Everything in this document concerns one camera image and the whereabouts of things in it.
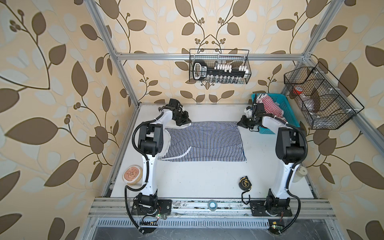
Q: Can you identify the blue white striped tank top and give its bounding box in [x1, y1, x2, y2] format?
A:
[159, 121, 247, 162]

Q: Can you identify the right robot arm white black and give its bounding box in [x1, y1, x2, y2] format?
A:
[238, 103, 308, 215]

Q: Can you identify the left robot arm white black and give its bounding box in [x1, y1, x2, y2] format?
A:
[123, 99, 192, 215]

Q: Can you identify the red white striped tank top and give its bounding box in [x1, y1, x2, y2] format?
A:
[256, 94, 286, 120]

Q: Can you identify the teal plastic basket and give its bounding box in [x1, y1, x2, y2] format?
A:
[252, 93, 300, 135]

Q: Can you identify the red cap plastic bottle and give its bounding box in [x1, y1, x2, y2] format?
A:
[293, 86, 315, 111]

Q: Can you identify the black white tool rack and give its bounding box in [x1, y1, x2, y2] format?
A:
[190, 60, 251, 81]

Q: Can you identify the black wire basket back wall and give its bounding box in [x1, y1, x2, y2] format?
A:
[189, 48, 252, 85]

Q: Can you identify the black wire basket wall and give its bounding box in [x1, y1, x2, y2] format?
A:
[284, 61, 364, 130]
[189, 48, 252, 85]

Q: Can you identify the black wire basket right wall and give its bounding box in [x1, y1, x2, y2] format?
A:
[284, 61, 364, 130]

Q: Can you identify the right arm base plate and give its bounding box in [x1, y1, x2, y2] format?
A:
[250, 199, 293, 218]

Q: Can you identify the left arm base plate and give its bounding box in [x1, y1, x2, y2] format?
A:
[132, 199, 172, 216]

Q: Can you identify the small tape roll on rail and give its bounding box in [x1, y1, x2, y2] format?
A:
[208, 200, 218, 212]

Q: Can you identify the aluminium front rail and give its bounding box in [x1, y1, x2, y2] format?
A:
[89, 198, 337, 220]

